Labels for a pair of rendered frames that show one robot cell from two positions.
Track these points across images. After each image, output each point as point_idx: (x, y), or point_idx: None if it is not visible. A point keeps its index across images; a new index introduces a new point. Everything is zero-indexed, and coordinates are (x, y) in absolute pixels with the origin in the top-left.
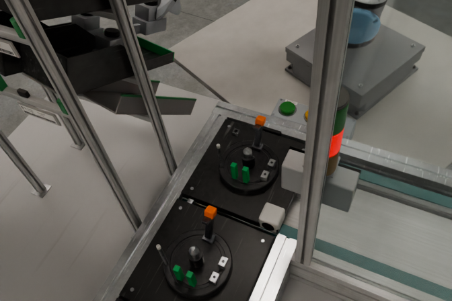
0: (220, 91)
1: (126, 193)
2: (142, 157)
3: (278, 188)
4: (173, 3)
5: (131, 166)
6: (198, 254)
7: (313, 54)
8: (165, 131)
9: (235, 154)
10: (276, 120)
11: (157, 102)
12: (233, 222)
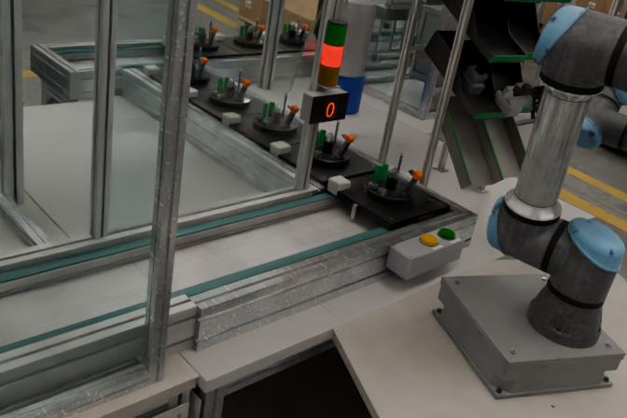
0: (517, 261)
1: (387, 132)
2: None
3: (361, 196)
4: (511, 94)
5: None
6: (327, 137)
7: (526, 282)
8: (431, 147)
9: (404, 188)
10: (436, 226)
11: (451, 132)
12: (346, 174)
